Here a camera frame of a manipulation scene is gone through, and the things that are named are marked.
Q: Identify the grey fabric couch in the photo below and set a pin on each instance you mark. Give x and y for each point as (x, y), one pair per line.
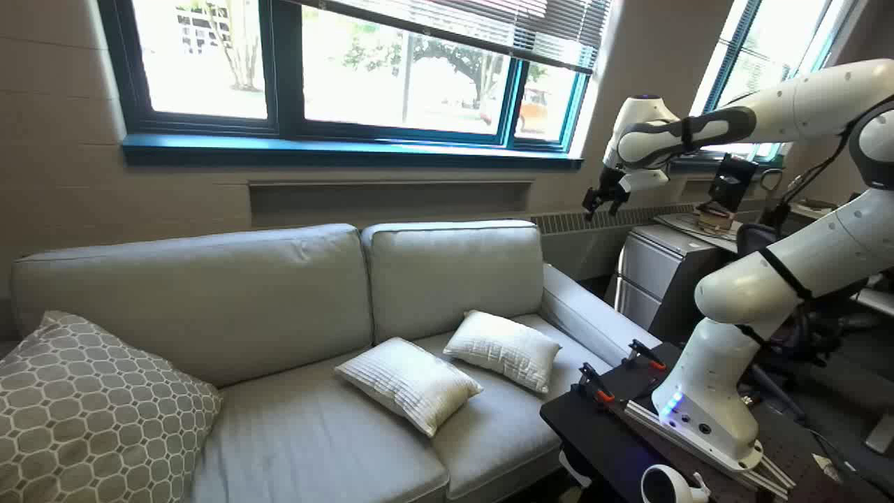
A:
(279, 296)

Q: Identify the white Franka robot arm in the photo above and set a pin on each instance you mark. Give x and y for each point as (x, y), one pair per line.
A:
(727, 391)

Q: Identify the black office chair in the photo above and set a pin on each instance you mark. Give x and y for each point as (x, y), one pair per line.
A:
(814, 336)

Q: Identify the narrow teal framed window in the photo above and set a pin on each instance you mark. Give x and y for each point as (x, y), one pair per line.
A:
(772, 36)

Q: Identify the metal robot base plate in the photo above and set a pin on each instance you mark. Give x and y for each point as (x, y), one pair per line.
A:
(706, 448)

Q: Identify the white metal cabinet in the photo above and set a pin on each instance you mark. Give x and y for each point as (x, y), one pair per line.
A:
(656, 265)

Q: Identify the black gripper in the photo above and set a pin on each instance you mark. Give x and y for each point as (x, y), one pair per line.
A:
(614, 183)

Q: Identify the small black monitor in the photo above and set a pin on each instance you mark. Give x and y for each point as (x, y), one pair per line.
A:
(732, 183)

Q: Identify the white quilted pillow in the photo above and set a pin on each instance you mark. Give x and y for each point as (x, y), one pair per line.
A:
(407, 381)
(502, 350)

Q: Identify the window blinds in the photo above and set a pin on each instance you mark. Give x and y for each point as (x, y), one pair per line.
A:
(521, 22)

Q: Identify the white VR controller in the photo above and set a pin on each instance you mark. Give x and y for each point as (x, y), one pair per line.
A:
(671, 487)

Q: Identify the wide teal framed window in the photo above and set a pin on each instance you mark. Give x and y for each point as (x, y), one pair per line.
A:
(204, 55)

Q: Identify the red black clamp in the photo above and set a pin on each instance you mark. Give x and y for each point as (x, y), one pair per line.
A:
(646, 356)
(595, 387)

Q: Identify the wall heater grille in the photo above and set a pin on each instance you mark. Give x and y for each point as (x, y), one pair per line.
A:
(567, 237)

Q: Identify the grey lattice patterned pillow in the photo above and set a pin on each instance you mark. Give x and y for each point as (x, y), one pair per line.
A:
(83, 419)

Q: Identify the black robot table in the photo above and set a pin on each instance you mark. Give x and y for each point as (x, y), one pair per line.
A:
(595, 435)

